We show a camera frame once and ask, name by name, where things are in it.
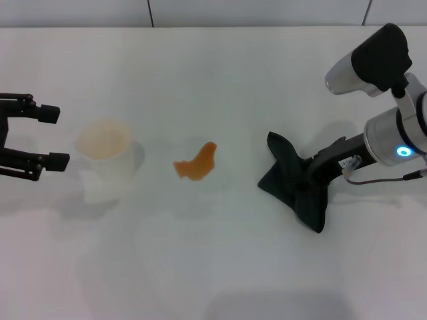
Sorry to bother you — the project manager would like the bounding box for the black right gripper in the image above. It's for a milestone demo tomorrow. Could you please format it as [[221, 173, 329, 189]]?
[[306, 133, 378, 183]]

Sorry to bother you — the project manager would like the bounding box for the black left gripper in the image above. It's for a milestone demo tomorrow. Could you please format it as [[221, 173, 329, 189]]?
[[0, 93, 71, 183]]

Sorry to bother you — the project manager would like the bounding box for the dark blue rag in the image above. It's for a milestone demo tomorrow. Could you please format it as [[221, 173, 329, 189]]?
[[257, 131, 331, 234]]

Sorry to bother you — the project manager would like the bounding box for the white paper cup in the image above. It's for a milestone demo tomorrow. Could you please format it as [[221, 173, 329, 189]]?
[[75, 119, 136, 205]]

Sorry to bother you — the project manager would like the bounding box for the brown water stain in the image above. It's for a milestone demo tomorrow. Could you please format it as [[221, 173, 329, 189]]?
[[172, 141, 218, 183]]

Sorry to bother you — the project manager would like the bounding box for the grey cable with metal plug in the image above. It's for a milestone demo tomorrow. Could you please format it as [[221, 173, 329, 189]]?
[[342, 154, 427, 187]]

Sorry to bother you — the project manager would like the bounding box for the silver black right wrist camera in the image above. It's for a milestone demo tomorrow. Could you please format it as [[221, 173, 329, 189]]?
[[324, 23, 413, 98]]

